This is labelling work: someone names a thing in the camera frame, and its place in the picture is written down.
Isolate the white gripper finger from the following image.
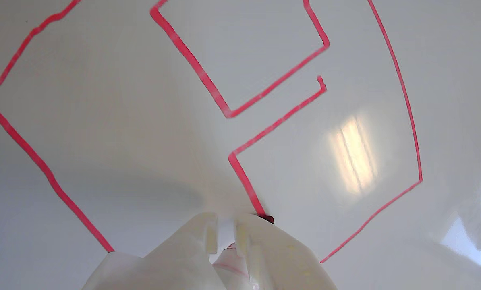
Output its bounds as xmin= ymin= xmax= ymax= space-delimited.
xmin=81 ymin=213 xmax=225 ymax=290
xmin=233 ymin=213 xmax=338 ymax=290

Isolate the red marker pen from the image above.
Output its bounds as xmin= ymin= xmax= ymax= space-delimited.
xmin=210 ymin=214 xmax=275 ymax=290

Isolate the large whiteboard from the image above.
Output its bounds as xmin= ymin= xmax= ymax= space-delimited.
xmin=0 ymin=0 xmax=481 ymax=290

